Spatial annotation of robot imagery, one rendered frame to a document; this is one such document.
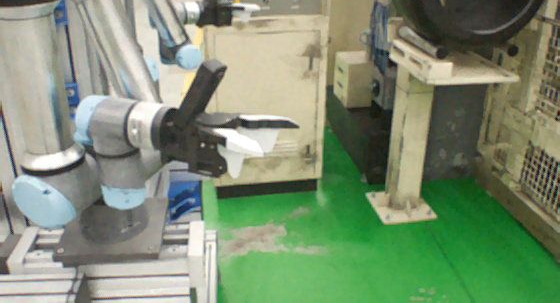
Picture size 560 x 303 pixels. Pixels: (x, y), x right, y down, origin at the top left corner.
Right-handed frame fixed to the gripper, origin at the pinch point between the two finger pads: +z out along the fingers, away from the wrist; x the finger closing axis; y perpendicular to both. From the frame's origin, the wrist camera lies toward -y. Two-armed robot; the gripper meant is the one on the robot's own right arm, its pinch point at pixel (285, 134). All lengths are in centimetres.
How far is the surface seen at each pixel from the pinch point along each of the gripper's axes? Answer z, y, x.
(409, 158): 6, 54, -164
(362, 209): -13, 85, -165
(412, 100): 4, 26, -159
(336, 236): -19, 88, -139
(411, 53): 4, 3, -130
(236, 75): -73, 22, -144
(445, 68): 17, 5, -121
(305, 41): -46, 6, -158
